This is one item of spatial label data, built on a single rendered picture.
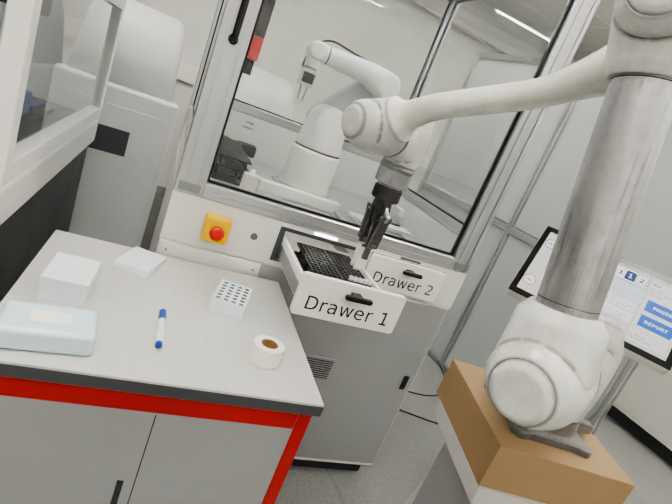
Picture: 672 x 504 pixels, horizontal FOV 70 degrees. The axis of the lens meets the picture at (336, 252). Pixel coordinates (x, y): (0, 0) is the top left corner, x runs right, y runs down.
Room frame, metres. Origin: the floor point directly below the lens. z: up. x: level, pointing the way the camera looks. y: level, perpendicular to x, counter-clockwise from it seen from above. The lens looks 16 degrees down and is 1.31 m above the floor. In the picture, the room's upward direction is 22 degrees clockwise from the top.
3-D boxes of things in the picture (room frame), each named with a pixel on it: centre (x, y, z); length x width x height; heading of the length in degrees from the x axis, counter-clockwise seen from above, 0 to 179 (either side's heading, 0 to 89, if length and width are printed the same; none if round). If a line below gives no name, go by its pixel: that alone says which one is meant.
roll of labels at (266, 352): (0.92, 0.06, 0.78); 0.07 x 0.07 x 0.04
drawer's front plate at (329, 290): (1.13, -0.08, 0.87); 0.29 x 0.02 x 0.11; 113
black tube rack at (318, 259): (1.32, 0.00, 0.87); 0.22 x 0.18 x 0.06; 23
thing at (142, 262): (1.13, 0.46, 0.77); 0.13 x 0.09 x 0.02; 4
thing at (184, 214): (1.89, 0.19, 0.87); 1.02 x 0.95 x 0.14; 113
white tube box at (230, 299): (1.10, 0.20, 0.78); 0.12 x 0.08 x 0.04; 7
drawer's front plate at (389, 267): (1.55, -0.25, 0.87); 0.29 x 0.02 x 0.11; 113
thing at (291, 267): (1.33, 0.00, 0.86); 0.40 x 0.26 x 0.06; 23
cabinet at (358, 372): (1.89, 0.19, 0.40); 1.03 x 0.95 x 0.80; 113
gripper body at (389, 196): (1.24, -0.07, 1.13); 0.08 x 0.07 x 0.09; 23
